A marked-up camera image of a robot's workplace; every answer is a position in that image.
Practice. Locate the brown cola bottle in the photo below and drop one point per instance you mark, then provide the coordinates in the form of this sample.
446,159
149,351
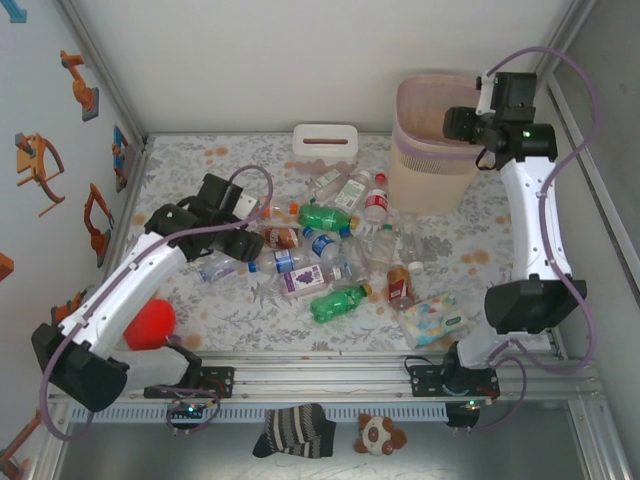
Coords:
282,238

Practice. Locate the blue label water bottle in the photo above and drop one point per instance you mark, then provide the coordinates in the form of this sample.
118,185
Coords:
282,260
322,246

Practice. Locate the white cap green label bottle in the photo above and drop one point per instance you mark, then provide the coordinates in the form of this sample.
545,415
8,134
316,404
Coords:
350,192

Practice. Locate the clear plastic bottle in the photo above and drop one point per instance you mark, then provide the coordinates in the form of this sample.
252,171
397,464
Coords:
411,237

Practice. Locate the blue cap clear water bottle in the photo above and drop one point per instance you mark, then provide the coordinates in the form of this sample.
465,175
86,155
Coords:
352,257

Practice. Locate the red cap red label bottle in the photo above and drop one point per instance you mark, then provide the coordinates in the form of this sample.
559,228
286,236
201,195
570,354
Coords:
375,202

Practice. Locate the green bottle with yellow cap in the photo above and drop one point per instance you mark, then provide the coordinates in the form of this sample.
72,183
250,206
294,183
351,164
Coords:
322,216
337,302

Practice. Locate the white cap clear bottle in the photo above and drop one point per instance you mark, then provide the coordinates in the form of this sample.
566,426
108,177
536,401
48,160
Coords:
415,267

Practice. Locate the green cap clear bottle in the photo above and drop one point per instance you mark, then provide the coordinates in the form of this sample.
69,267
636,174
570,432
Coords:
382,247

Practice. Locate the red label tea bottle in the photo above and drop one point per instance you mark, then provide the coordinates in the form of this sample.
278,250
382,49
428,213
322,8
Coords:
400,290

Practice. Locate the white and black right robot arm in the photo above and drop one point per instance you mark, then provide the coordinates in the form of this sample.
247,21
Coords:
535,225

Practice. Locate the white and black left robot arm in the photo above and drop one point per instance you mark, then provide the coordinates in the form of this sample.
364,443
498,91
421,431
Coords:
130,285

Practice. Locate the translucent purple bin liner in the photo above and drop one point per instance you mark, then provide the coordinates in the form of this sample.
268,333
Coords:
425,120

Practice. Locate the pink plastic waste bin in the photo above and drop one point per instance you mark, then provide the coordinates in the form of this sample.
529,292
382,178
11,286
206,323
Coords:
425,185

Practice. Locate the white tissue box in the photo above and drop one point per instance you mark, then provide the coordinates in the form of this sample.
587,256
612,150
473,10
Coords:
310,152

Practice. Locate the small clear green label bottle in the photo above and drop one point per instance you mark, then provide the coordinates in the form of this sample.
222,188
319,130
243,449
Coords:
326,179

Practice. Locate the red plush ball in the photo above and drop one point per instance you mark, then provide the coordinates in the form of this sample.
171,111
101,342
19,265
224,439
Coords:
150,325

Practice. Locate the floral patterned tablecloth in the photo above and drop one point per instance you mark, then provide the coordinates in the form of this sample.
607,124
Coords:
280,335

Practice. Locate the colourful soft tissue pack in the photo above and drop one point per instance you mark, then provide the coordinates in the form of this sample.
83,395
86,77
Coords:
430,320

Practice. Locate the small controller board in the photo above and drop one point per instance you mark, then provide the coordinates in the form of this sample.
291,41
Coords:
189,410
471,404

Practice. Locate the black and grey striped sock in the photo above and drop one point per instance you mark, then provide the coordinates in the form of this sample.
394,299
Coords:
295,430

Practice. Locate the brown and white plush toy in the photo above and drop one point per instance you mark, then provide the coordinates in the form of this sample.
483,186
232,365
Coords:
375,435

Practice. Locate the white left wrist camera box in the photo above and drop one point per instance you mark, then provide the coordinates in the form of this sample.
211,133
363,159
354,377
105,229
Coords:
247,205

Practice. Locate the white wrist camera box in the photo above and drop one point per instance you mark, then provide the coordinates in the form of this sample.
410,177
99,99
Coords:
247,205
485,97

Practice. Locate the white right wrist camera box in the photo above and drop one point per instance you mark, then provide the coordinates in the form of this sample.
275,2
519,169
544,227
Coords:
485,97

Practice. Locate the blue and orange wall sticker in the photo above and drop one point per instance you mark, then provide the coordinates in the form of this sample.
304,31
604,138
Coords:
120,155

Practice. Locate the aluminium frame post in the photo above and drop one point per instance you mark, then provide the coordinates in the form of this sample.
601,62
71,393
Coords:
572,20
100,65

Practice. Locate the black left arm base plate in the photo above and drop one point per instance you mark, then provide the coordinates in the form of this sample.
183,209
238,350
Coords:
224,382

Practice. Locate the orange grey gripper wall sticker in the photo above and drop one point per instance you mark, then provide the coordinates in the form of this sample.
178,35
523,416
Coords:
35,160

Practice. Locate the aluminium rail frame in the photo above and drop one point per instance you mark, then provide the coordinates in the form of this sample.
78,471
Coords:
325,380

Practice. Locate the orange block wall sticker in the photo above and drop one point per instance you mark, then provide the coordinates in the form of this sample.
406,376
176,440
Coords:
5,267

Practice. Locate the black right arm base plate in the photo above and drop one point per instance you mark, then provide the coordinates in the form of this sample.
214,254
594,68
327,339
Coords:
424,385

